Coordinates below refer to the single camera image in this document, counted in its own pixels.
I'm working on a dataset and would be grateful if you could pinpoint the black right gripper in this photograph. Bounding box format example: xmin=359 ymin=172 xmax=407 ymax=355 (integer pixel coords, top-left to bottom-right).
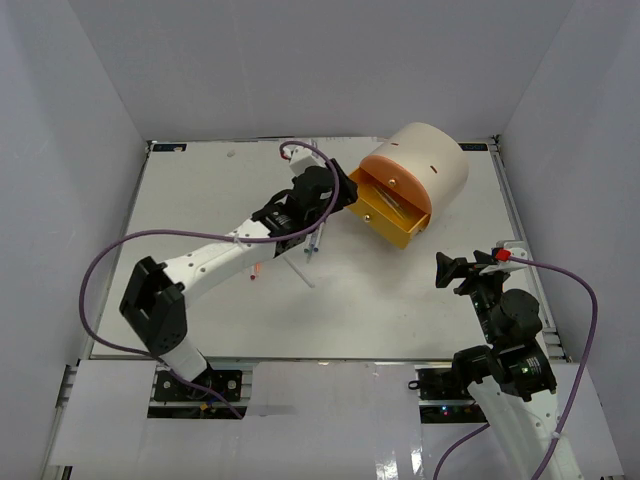
xmin=435 ymin=250 xmax=509 ymax=345

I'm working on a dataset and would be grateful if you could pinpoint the yellow drawer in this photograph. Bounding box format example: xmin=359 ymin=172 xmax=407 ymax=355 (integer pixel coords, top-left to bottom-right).
xmin=348 ymin=168 xmax=431 ymax=249

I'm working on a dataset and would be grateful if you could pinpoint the thin green pen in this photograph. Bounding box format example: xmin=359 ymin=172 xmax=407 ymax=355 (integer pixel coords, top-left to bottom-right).
xmin=385 ymin=200 xmax=409 ymax=220

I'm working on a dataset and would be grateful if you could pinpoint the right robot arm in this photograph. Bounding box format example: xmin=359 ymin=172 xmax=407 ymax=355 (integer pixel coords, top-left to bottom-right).
xmin=435 ymin=242 xmax=585 ymax=479

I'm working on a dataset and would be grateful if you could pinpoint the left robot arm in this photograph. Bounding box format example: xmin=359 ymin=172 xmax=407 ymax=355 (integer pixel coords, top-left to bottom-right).
xmin=119 ymin=159 xmax=358 ymax=399

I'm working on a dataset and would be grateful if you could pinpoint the blue cap white marker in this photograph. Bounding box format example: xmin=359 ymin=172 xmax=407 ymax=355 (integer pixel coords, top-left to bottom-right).
xmin=311 ymin=225 xmax=324 ymax=253

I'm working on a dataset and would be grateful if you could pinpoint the white pen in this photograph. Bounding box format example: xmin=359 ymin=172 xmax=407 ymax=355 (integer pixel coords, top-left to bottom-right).
xmin=284 ymin=256 xmax=315 ymax=288

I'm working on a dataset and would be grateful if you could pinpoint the pink top drawer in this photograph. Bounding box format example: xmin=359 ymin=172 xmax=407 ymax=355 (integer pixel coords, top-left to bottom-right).
xmin=359 ymin=154 xmax=432 ymax=215

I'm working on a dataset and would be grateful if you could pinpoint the cream round drawer cabinet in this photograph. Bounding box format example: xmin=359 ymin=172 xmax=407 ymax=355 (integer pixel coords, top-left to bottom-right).
xmin=369 ymin=122 xmax=469 ymax=219

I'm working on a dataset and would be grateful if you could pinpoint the dark XDOF logo sticker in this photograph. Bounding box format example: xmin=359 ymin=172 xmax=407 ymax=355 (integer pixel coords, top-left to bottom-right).
xmin=459 ymin=143 xmax=488 ymax=151

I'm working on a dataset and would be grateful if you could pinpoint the left XDOF logo sticker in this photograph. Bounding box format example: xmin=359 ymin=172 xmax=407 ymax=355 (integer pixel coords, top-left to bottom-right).
xmin=152 ymin=143 xmax=187 ymax=152

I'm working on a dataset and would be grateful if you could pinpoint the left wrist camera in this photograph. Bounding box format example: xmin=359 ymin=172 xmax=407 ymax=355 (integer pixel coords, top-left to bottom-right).
xmin=289 ymin=146 xmax=320 ymax=176

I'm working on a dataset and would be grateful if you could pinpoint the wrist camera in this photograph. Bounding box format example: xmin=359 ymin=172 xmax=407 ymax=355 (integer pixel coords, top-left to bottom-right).
xmin=289 ymin=146 xmax=320 ymax=176
xmin=480 ymin=240 xmax=530 ymax=275

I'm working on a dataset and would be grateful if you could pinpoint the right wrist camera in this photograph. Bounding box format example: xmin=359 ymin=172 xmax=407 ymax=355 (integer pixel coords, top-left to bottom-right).
xmin=480 ymin=240 xmax=530 ymax=275

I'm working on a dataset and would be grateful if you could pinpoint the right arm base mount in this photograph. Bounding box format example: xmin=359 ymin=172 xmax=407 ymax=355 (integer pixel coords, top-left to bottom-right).
xmin=407 ymin=360 xmax=486 ymax=425

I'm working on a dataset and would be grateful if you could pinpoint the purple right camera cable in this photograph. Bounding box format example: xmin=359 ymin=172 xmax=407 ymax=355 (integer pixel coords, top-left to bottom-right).
xmin=431 ymin=254 xmax=600 ymax=480

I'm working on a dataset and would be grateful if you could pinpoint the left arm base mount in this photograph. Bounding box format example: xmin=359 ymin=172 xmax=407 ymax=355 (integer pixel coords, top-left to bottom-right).
xmin=147 ymin=368 xmax=251 ymax=420

